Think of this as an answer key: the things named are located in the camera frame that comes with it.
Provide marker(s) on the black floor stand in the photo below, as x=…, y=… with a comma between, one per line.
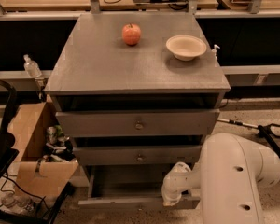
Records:
x=264, y=132

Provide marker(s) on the grey drawer cabinet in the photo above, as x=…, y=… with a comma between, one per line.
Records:
x=98, y=72

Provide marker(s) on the cans inside cardboard box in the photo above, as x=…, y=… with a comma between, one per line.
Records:
x=58, y=147

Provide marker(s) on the black cart frame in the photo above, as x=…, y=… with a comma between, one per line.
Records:
x=8, y=155

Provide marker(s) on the white pump bottle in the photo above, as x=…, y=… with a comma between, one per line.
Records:
x=215, y=49

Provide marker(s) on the clear sanitizer bottle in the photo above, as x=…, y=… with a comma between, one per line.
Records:
x=31, y=67

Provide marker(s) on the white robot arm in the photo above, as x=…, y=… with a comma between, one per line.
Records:
x=231, y=169

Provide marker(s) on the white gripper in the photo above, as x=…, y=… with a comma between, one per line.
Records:
x=174, y=184

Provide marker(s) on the grey bottom drawer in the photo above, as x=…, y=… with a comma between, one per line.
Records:
x=130, y=187

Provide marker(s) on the grey top drawer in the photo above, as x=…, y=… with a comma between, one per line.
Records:
x=116, y=124

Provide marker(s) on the white paper bowl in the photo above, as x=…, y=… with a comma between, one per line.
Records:
x=186, y=47

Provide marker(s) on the red apple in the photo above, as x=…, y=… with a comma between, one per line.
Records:
x=131, y=34

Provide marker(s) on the brown cardboard box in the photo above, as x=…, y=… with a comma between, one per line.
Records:
x=29, y=127

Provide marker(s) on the grey middle drawer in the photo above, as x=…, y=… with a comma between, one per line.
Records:
x=136, y=155

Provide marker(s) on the grey drawer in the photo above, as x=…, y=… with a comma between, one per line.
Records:
x=130, y=187
x=116, y=124
x=136, y=155

